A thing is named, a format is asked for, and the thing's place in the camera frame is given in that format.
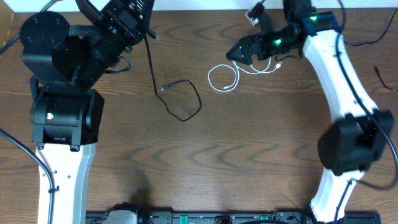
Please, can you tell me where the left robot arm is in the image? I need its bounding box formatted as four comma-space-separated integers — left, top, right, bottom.
20, 0, 154, 223

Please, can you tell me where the black USB cable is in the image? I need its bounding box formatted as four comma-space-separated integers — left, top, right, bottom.
143, 29, 203, 122
343, 7, 398, 93

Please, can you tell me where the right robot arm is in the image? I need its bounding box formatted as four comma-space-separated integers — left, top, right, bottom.
226, 1, 394, 223

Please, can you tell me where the white USB cable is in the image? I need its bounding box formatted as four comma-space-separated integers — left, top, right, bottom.
207, 56, 284, 93

